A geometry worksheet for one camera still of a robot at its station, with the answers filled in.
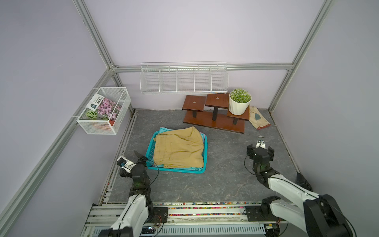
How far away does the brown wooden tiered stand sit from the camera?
96 centimetres

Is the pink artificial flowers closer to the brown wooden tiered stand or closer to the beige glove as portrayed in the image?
the brown wooden tiered stand

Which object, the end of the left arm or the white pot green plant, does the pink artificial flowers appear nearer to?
the end of the left arm

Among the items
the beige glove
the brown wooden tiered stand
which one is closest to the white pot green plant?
the brown wooden tiered stand

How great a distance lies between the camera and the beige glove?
1113 millimetres

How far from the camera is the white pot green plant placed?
2.90ft

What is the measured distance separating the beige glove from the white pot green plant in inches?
9.3

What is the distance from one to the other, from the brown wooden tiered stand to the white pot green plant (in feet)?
0.08

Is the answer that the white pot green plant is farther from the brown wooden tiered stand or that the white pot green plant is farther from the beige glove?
the beige glove

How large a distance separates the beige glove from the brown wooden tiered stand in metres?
0.10
